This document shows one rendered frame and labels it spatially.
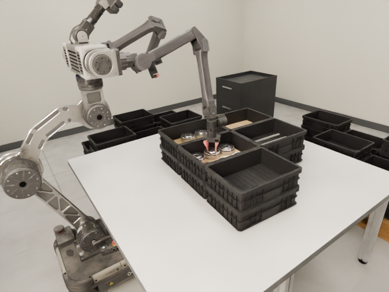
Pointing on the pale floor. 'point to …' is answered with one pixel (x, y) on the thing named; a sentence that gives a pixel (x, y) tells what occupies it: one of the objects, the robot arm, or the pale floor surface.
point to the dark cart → (246, 92)
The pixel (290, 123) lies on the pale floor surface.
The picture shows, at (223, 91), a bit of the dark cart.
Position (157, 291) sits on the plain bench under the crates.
